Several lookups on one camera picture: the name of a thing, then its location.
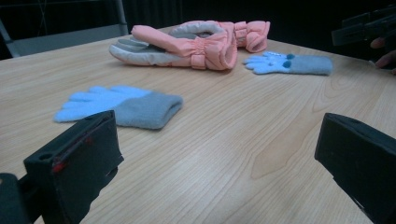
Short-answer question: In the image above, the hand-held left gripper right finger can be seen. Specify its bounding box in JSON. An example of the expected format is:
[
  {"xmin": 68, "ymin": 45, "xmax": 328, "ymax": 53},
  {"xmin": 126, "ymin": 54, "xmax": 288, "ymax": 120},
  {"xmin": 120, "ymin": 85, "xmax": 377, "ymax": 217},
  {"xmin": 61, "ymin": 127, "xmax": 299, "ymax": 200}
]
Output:
[{"xmin": 314, "ymin": 112, "xmax": 396, "ymax": 224}]

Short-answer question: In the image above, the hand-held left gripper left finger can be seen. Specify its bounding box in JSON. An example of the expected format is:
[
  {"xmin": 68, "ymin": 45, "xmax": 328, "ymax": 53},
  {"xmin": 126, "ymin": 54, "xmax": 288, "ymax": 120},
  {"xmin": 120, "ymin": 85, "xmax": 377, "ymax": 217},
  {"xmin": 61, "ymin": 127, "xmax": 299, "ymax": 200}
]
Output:
[{"xmin": 23, "ymin": 110, "xmax": 124, "ymax": 224}]

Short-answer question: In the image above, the light blue knit glove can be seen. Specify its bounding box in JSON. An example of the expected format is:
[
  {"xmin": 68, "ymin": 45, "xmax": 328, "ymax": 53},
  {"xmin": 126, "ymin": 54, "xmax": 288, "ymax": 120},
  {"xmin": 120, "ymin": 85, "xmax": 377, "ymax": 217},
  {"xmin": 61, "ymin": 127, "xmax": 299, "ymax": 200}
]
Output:
[
  {"xmin": 53, "ymin": 85, "xmax": 185, "ymax": 131},
  {"xmin": 242, "ymin": 50, "xmax": 334, "ymax": 77}
]

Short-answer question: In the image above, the pink ski glove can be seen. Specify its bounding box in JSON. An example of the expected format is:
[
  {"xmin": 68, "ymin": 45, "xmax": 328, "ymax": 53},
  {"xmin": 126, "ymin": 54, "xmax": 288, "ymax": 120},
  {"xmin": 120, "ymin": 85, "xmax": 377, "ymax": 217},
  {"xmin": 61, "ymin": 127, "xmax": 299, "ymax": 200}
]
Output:
[
  {"xmin": 108, "ymin": 20, "xmax": 239, "ymax": 72},
  {"xmin": 218, "ymin": 20, "xmax": 271, "ymax": 54}
]

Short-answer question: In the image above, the grey metal desk frame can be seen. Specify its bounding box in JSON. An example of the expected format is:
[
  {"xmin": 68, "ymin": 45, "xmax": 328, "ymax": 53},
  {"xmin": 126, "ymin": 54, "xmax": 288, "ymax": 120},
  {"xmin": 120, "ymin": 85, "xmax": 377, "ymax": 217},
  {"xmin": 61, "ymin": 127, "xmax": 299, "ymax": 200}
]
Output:
[{"xmin": 0, "ymin": 0, "xmax": 129, "ymax": 59}]

